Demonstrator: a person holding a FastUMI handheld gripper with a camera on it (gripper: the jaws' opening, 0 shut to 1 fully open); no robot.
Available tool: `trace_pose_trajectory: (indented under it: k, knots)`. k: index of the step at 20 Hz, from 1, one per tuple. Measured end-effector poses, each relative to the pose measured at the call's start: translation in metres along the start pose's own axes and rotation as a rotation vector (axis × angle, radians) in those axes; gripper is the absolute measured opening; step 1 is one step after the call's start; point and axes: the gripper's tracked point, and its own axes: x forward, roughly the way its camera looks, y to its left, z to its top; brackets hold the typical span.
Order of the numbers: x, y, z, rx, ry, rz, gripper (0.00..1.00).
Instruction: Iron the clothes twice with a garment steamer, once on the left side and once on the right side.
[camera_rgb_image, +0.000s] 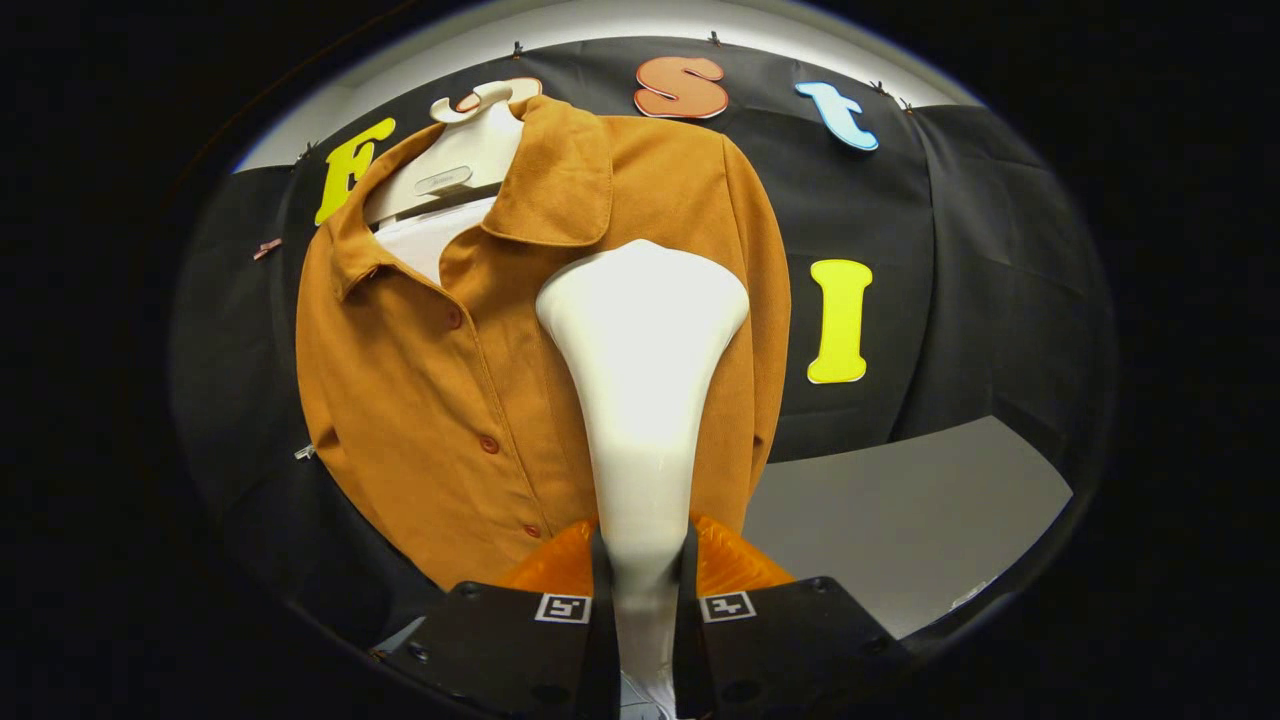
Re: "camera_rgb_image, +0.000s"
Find black backdrop cloth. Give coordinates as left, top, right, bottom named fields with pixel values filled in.
left=170, top=38, right=1119, bottom=651

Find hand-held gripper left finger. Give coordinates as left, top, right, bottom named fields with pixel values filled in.
left=375, top=518, right=621, bottom=720

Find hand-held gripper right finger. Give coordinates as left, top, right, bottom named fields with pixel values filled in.
left=672, top=515, right=916, bottom=720

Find white garment steamer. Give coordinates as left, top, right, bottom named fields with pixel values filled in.
left=535, top=238, right=751, bottom=720

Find grey drawer cabinet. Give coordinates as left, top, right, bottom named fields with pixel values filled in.
left=742, top=415, right=1073, bottom=641

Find white clothes hanger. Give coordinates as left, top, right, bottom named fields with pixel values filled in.
left=362, top=80, right=546, bottom=226

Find white garment form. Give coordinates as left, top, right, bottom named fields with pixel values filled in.
left=375, top=195, right=498, bottom=286

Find brown button-up shirt clothes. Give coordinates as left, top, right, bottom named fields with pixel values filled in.
left=295, top=95, right=793, bottom=591

